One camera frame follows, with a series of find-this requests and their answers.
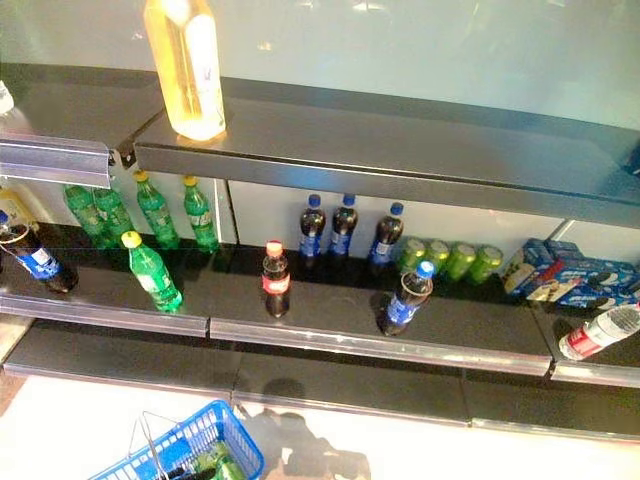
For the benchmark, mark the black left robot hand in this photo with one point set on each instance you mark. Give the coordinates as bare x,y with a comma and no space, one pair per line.
182,474

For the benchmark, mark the blue plastic shopping basket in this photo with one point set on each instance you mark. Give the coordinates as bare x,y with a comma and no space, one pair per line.
225,425

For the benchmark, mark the Coca-Cola bottle red cap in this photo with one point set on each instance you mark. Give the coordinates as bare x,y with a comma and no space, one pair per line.
276,282

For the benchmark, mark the green drink item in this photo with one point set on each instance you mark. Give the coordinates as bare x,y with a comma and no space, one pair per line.
212,455

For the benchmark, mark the small yellow tea bottle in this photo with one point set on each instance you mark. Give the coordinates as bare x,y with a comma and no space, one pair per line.
12,205

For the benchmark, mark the narrow blue biscuit box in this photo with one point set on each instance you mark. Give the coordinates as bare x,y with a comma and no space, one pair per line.
522,267

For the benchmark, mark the large yellow tea bottle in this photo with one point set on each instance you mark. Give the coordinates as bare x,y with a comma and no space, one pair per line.
187,75

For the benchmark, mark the beige cone picture box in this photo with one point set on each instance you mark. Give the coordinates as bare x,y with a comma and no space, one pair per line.
547,290

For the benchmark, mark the water bottle red cap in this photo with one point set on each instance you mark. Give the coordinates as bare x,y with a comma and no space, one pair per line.
597,332

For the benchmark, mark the blue Oreo cookie box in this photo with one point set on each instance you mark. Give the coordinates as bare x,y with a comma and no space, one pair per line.
590,300
600,275

